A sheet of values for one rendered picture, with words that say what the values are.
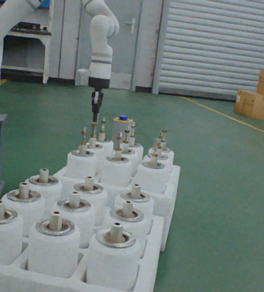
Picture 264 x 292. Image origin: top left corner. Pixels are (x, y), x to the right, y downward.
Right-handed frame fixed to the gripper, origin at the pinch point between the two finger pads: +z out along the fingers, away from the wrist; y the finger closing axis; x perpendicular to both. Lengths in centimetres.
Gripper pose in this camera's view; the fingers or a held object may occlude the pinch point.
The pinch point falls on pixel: (95, 117)
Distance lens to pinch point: 138.4
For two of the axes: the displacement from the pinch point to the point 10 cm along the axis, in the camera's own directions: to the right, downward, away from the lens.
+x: -9.9, -1.2, -0.4
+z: -1.2, 9.7, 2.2
